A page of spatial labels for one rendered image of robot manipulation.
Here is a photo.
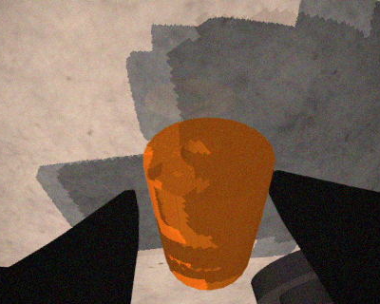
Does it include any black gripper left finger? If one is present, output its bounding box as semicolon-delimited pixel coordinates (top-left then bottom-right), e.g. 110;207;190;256
0;189;140;304

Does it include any dark grey round pedestal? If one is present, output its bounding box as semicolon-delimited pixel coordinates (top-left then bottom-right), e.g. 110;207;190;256
251;250;334;304

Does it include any orange knob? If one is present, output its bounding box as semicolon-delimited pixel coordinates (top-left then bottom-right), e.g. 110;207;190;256
143;118;276;291

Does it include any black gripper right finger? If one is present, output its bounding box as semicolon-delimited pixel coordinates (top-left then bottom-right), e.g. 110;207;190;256
269;170;380;304

